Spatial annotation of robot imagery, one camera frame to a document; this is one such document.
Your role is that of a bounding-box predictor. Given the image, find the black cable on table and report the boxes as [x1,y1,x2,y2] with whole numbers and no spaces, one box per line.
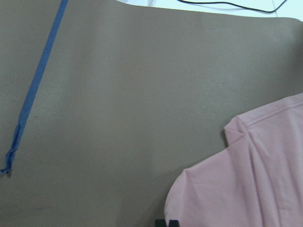
[177,0,288,14]

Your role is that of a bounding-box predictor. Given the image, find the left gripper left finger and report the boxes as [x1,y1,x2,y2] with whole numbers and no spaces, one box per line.
[155,219,166,227]

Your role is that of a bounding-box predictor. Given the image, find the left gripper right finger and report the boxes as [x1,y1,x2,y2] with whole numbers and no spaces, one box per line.
[169,220,179,227]

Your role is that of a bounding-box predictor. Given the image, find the long blue tape strip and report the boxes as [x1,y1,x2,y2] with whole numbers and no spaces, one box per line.
[0,0,69,175]

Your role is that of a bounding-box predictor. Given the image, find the pink Snoopy t-shirt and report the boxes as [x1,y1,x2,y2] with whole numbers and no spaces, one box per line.
[164,94,303,227]

